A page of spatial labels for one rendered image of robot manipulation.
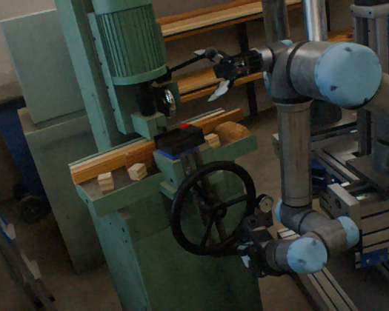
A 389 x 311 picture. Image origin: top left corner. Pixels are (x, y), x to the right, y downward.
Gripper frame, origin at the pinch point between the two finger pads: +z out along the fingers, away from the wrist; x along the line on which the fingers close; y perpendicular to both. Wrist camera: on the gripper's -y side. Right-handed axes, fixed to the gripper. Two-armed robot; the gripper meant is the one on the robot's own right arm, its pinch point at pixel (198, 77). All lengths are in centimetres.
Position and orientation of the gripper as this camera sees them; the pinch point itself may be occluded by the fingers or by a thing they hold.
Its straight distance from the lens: 131.5
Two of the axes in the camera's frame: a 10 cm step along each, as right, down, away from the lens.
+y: 4.4, 0.4, -9.0
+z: -8.5, 3.3, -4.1
